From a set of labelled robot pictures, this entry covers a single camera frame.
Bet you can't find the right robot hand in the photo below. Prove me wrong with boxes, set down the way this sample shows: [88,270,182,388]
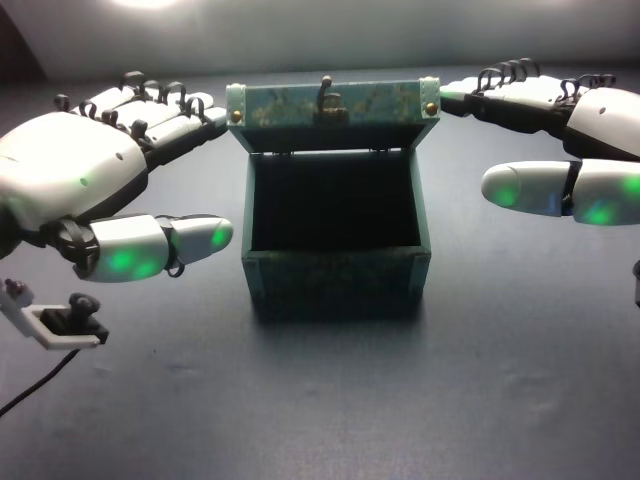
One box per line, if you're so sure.
[439,57,640,226]

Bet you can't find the grey table cloth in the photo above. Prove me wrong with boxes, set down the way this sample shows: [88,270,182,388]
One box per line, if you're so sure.
[0,59,640,480]

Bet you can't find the black camera cable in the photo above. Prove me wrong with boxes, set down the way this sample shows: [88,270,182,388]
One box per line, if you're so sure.
[0,348,81,416]

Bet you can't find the teal floral hinged box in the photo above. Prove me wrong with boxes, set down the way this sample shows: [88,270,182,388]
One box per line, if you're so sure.
[224,74,442,324]

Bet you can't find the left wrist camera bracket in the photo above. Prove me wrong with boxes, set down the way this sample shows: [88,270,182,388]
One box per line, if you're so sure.
[0,277,110,351]

